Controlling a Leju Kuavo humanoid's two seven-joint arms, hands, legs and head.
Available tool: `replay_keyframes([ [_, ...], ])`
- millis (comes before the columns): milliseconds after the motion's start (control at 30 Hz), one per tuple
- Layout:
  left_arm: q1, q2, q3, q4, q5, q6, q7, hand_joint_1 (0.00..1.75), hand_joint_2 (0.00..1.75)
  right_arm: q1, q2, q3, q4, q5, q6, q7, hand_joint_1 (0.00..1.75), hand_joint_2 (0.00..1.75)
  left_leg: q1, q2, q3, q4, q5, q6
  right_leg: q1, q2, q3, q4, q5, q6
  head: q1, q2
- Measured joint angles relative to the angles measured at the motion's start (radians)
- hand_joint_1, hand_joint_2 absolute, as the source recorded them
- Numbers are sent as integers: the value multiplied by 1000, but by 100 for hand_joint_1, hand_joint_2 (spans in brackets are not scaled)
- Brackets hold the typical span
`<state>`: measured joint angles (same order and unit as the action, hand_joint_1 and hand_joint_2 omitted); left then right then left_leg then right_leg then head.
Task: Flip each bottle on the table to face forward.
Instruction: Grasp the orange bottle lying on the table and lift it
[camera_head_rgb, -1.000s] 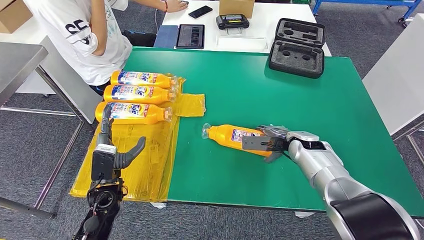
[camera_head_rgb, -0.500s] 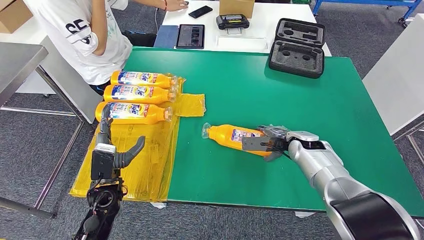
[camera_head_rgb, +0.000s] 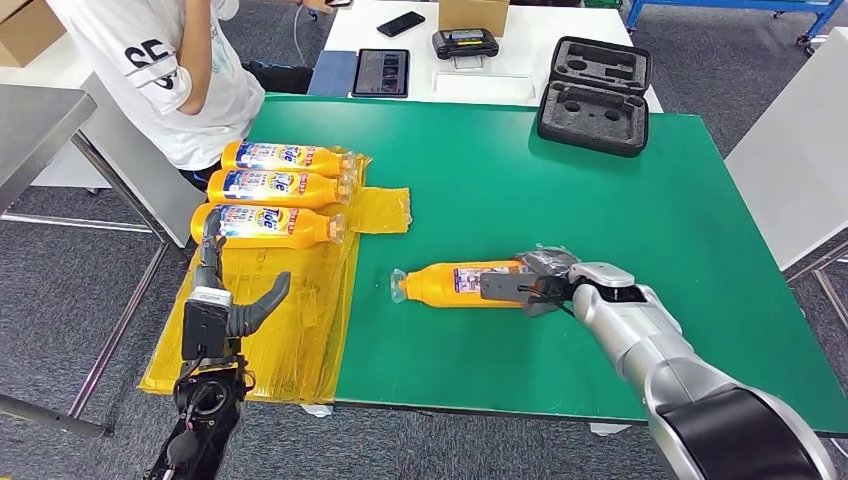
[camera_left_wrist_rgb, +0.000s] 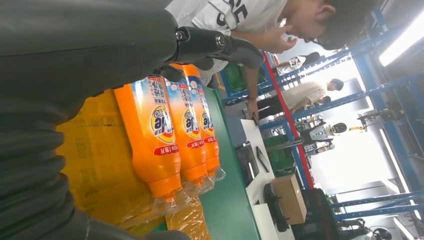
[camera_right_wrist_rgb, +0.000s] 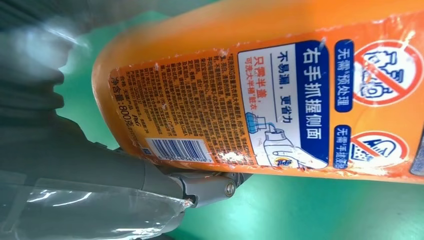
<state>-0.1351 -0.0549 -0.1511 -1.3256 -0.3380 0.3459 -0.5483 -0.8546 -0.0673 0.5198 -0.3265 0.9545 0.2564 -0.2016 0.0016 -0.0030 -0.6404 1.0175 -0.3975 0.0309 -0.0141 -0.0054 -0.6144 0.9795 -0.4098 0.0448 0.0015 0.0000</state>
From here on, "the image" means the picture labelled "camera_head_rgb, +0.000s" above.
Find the white side table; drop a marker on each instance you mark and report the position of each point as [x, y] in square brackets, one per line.
[795, 146]

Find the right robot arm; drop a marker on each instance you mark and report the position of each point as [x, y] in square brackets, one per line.
[662, 358]

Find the person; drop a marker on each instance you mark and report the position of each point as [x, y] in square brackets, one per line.
[132, 40]

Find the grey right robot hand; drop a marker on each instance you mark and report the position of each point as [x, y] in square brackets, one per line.
[550, 260]

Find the large cardboard box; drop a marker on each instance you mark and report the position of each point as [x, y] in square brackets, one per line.
[26, 33]

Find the black foam-lined case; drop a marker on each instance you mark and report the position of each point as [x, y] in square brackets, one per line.
[593, 114]

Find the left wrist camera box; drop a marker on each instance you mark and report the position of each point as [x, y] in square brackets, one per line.
[205, 328]

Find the person's right forearm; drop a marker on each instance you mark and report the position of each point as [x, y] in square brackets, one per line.
[195, 60]

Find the orange detergent bottle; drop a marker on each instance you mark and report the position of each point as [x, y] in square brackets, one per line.
[305, 232]
[318, 192]
[430, 285]
[324, 161]

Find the black tablet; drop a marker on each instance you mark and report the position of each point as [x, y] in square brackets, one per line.
[381, 73]

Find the small cardboard box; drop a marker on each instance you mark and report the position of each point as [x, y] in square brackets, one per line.
[474, 17]

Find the black smartphone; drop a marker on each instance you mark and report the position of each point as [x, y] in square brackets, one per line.
[401, 24]

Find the blue wheeled frame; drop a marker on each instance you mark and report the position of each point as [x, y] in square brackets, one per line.
[762, 2]

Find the steel table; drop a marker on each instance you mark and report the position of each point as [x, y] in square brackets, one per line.
[40, 126]

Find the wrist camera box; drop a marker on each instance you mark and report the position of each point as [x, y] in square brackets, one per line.
[205, 328]
[503, 288]

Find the yellow plastic sheet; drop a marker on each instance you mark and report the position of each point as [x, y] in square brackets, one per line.
[298, 318]

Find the black handheld controller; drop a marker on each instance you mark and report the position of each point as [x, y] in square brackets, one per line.
[466, 43]

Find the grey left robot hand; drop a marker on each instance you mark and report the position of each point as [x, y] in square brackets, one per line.
[248, 318]

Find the smartphone with lit screen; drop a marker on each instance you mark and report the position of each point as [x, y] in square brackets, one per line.
[339, 2]

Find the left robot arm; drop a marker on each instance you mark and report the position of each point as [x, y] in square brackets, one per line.
[202, 411]

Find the person's left hand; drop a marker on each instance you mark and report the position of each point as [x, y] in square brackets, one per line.
[318, 5]

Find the blue tablet cover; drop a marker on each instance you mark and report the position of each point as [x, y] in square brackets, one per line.
[332, 74]

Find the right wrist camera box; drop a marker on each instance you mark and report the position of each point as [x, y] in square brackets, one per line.
[503, 288]

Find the white desk with side panel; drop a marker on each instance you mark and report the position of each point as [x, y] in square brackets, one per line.
[112, 152]

